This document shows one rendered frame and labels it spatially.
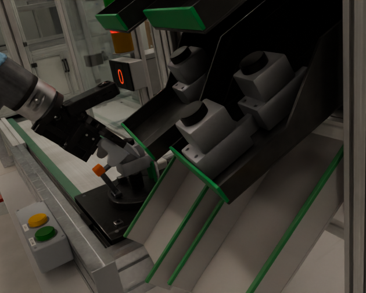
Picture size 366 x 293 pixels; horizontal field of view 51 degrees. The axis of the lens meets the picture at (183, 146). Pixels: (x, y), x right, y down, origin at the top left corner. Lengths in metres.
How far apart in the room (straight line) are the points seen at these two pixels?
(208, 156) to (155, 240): 0.30
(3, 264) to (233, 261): 0.64
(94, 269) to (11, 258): 0.36
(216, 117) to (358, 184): 0.16
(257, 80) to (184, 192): 0.30
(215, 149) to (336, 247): 0.51
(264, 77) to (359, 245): 0.20
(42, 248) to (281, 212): 0.51
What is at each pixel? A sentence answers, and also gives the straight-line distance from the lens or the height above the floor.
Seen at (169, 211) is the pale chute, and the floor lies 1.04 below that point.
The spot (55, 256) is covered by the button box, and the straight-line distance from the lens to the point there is 0.86.
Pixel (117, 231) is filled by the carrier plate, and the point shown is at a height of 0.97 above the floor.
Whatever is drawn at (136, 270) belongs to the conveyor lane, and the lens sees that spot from 0.76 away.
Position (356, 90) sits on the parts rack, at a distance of 0.39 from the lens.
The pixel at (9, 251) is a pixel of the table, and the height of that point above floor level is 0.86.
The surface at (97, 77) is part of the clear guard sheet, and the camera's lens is 1.38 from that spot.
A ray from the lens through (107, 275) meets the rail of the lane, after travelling 0.74.
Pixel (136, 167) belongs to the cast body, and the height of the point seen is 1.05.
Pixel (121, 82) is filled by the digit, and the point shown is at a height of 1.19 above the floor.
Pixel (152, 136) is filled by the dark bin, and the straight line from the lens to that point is 0.55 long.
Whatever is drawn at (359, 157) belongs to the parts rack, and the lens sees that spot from 0.41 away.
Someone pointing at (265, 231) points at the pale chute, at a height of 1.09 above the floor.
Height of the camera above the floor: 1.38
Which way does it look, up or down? 22 degrees down
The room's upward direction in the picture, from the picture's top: 10 degrees counter-clockwise
